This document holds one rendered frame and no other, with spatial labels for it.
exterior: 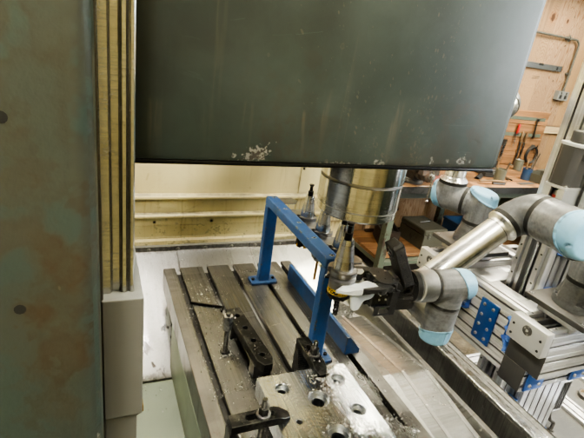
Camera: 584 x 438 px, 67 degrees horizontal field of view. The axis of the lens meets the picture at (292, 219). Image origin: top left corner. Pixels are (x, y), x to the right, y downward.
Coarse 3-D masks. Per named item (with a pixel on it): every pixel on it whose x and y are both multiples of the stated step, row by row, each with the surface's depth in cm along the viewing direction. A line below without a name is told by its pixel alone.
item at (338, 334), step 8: (296, 272) 160; (296, 280) 159; (304, 280) 155; (296, 288) 159; (304, 288) 153; (304, 296) 153; (312, 296) 148; (312, 304) 148; (328, 320) 138; (336, 320) 135; (328, 328) 138; (336, 328) 133; (336, 336) 133; (344, 336) 129; (336, 344) 133; (344, 344) 129; (352, 344) 129; (344, 352) 129; (352, 352) 130
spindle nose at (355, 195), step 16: (320, 176) 86; (336, 176) 80; (352, 176) 79; (368, 176) 78; (384, 176) 78; (400, 176) 80; (320, 192) 85; (336, 192) 81; (352, 192) 80; (368, 192) 79; (384, 192) 80; (400, 192) 83; (320, 208) 86; (336, 208) 82; (352, 208) 80; (368, 208) 80; (384, 208) 81; (368, 224) 82
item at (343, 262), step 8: (344, 240) 90; (352, 240) 90; (344, 248) 90; (352, 248) 90; (336, 256) 92; (344, 256) 91; (352, 256) 91; (336, 264) 92; (344, 264) 91; (352, 264) 92; (344, 272) 91
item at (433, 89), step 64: (192, 0) 52; (256, 0) 55; (320, 0) 58; (384, 0) 61; (448, 0) 65; (512, 0) 69; (192, 64) 55; (256, 64) 58; (320, 64) 61; (384, 64) 65; (448, 64) 69; (512, 64) 74; (192, 128) 58; (256, 128) 61; (320, 128) 65; (384, 128) 69; (448, 128) 74
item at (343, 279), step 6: (330, 264) 94; (330, 270) 94; (354, 270) 93; (330, 276) 94; (336, 276) 91; (342, 276) 91; (348, 276) 91; (354, 276) 92; (336, 282) 91; (342, 282) 91; (348, 282) 92; (354, 282) 93
